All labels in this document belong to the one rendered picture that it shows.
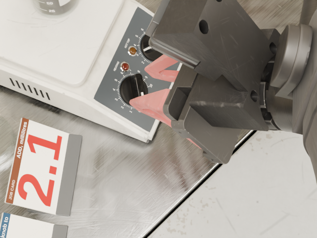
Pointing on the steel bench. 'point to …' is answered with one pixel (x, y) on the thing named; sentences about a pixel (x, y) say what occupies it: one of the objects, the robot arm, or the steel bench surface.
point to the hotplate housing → (54, 96)
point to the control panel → (136, 66)
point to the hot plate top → (56, 38)
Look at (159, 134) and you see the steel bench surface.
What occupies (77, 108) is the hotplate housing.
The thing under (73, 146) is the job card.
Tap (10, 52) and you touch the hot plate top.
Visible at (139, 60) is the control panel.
